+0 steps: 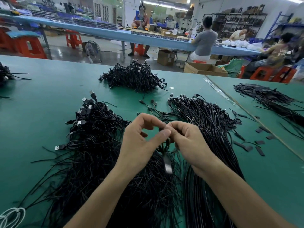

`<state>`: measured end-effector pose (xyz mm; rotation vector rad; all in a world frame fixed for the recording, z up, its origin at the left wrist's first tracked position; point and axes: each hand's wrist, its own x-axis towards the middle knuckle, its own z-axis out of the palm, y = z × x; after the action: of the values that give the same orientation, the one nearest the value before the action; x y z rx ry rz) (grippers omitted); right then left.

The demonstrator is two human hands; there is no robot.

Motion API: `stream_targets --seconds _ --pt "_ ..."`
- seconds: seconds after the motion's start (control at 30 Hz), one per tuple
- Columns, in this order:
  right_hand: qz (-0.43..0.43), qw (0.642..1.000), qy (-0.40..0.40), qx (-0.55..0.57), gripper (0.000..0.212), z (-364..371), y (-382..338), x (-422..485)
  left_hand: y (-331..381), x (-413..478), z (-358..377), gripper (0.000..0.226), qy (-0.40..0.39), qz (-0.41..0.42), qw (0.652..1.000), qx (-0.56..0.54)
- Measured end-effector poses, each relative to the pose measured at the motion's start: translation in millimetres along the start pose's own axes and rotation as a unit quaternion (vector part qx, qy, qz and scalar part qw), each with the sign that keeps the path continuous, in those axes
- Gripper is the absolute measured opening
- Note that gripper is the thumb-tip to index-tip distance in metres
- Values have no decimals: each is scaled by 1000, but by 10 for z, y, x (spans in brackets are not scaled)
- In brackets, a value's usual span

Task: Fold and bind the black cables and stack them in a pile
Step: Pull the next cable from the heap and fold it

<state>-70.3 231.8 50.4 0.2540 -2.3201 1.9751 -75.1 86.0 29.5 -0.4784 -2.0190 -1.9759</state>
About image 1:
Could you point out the person's left hand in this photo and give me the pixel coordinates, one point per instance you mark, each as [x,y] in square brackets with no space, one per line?
[137,149]

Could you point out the person's right hand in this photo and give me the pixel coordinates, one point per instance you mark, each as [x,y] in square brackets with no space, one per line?
[192,147]

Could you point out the person's right forearm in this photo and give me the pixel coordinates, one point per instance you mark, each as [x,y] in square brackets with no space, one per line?
[249,201]

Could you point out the person's left forearm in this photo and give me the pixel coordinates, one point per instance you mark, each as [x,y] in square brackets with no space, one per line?
[99,204]

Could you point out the scattered dark tie pieces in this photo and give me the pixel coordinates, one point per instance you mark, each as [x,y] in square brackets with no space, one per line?
[261,150]

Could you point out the open cardboard box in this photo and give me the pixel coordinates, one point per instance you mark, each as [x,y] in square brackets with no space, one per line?
[205,69]

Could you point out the green bag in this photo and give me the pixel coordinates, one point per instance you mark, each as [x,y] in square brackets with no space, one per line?
[233,67]

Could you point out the small cardboard box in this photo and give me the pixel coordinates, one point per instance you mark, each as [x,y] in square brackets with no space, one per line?
[166,57]

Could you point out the red plastic stool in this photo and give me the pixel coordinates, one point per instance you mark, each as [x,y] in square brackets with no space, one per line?
[4,39]
[73,39]
[262,73]
[139,49]

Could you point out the grey floor fan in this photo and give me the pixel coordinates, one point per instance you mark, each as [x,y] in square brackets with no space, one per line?
[92,51]

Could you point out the pile of white bags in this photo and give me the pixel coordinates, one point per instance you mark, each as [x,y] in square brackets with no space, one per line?
[242,45]

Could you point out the long blue workbench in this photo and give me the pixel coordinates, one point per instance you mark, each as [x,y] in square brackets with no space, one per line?
[124,35]

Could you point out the metal storage shelf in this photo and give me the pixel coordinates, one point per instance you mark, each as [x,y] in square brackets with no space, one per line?
[235,21]

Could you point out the white pillar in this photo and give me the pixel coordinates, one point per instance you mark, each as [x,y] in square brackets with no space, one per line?
[132,10]

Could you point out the red stool with blue seat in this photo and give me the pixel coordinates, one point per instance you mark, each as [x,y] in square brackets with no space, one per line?
[27,45]

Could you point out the blue metal rack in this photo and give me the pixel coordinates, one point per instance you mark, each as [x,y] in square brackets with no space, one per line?
[285,25]

